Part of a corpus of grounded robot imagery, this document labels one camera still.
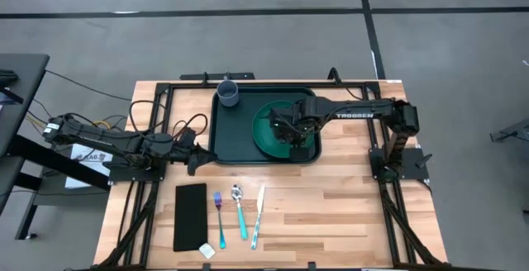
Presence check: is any black mounting bar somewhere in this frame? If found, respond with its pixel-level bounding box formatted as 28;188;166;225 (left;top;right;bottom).
179;71;256;81

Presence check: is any teal handled spoon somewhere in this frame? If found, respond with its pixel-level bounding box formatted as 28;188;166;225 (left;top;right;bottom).
231;183;249;241

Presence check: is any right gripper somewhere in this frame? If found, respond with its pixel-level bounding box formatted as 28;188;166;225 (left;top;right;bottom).
284;97;319;160

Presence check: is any grey cup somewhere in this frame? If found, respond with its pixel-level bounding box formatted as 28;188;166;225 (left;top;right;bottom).
216;79;240;108

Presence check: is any black napkin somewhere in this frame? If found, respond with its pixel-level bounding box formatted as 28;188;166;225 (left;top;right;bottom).
173;183;208;252

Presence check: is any white teal handled knife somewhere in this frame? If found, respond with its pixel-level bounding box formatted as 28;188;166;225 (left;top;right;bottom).
250;184;266;250

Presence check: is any dark green tray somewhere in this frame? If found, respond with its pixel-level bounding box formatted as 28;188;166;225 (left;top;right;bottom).
208;85;322;165

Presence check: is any black cable loop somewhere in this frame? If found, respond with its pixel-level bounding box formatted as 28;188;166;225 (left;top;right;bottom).
128;99;167;135

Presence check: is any black desk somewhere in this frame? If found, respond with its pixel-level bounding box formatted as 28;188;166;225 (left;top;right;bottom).
0;53;112;241

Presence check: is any black clamp handle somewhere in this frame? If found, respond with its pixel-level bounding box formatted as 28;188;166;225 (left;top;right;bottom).
415;153;434;169

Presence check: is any thin black cable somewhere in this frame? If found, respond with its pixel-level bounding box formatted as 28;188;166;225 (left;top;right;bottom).
44;69;133;102

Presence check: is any green plate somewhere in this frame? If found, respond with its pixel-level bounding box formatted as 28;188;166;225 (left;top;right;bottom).
251;99;317;159

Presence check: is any iridescent fork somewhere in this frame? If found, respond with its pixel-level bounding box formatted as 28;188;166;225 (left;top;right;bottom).
212;191;227;250

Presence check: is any dark brown cable loop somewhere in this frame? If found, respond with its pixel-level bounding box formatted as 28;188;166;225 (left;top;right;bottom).
171;112;210;140

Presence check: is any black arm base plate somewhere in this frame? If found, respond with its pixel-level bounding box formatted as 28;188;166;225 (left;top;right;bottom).
107;155;167;183
369;146;431;181

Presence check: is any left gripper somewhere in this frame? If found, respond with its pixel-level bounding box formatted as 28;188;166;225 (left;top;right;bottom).
171;136;219;178

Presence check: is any black floor stand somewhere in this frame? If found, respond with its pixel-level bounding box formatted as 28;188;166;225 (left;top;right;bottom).
489;116;529;144

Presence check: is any black metal rig frame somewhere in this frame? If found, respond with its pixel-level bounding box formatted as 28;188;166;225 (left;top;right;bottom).
93;67;450;271

